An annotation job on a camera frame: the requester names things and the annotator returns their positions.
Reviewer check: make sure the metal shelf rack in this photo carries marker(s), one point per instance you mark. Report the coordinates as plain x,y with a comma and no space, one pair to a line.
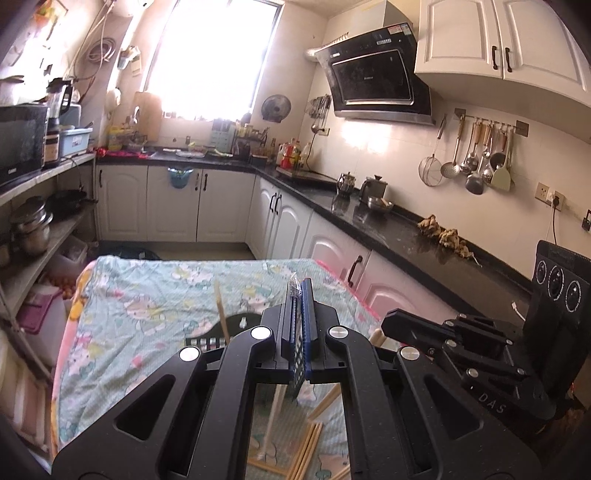
46,170

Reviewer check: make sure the pale green spatula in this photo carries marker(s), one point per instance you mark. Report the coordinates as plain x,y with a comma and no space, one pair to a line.
502,180

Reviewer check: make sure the bamboo chopstick pair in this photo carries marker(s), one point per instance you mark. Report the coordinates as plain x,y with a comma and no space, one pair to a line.
221,314
293,288
377,339

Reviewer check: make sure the small hanging kitchen tools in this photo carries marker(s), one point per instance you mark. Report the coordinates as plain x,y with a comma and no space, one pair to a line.
318,113

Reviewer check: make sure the steel bowl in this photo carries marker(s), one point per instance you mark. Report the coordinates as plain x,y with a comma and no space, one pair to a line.
381,205

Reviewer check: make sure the steel slotted ladle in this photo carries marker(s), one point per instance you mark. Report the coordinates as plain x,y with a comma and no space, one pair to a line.
448,170

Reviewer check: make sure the black ladle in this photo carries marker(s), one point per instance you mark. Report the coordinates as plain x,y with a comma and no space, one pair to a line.
497,160

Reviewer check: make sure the ginger roots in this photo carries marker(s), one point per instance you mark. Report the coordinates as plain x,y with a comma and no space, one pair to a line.
448,237

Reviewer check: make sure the steel serving spoon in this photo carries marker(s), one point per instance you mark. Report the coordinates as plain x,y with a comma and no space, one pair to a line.
470,161

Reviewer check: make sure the black frying pan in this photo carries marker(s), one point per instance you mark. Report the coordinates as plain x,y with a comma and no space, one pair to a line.
67,203

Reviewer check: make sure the green wall cup holder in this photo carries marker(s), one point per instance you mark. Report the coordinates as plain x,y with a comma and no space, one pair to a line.
127,60

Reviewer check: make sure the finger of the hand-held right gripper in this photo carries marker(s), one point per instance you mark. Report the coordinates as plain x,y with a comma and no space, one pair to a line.
494,392
415,327

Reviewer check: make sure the light blue cartoon print tablecloth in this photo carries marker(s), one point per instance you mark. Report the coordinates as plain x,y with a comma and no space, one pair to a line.
138,323

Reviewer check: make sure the black blender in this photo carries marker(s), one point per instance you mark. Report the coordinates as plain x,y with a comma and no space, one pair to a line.
57,120

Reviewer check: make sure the white water heater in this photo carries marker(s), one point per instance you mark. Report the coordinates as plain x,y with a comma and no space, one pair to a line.
131,4

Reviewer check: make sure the large steel ladle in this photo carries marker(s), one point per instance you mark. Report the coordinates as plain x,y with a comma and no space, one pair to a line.
474,183

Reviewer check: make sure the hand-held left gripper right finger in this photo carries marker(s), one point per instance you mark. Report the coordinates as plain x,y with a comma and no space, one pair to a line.
308,323

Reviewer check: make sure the black microwave oven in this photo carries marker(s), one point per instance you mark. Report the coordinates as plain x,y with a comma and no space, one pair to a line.
21,143

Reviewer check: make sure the small round wall fan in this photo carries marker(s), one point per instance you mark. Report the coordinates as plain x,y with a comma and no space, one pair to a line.
276,108

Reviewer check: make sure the wooden cutting board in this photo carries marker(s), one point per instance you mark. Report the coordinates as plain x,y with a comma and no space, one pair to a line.
147,115

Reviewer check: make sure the wall power socket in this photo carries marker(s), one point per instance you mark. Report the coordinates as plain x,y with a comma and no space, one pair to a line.
547,194

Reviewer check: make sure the green plastic utensil basket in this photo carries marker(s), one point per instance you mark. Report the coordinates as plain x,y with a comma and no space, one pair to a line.
210,328

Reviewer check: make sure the purple plastic storage box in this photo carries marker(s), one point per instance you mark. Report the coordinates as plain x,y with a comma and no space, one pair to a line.
41,311

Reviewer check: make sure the metal utensil rail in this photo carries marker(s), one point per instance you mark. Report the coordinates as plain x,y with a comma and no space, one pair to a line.
489,121

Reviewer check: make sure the stacked steel pots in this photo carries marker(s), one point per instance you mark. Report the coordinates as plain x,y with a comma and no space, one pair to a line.
32,226

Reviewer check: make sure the cluster of condiment bottles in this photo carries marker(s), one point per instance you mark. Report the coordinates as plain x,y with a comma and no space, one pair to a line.
293,154

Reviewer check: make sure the black stone countertop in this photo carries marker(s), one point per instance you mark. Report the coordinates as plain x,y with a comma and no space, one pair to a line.
392,226

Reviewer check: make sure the set of bamboo chopsticks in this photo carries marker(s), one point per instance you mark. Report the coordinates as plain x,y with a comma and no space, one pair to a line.
305,450

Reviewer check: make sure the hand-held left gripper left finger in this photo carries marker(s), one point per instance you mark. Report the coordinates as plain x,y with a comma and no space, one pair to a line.
282,337

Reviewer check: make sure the blue hanging bin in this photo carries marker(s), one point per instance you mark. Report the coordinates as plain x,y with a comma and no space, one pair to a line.
180,177

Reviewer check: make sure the black trash bag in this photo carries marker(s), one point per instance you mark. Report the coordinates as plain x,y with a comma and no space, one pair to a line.
129,253

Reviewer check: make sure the kitchen window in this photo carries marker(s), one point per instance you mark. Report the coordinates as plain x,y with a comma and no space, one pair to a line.
212,60

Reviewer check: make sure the white base cabinets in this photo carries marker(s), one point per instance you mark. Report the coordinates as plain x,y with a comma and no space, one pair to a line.
221,203

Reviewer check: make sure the steel kettle with lid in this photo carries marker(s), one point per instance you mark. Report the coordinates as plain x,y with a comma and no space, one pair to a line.
373,188

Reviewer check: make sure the small steel teapot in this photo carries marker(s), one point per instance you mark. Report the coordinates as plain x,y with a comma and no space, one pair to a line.
346,184

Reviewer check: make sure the white wall cabinets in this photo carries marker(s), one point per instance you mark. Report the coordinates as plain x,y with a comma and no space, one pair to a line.
498,41

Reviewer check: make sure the white plastic wall container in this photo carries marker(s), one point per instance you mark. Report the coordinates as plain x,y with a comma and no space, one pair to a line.
113,101

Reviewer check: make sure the black dish rack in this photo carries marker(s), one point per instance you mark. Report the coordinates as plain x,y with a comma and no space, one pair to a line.
251,141

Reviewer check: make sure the black glass range hood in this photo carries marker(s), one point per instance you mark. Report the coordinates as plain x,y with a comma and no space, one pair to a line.
374,74

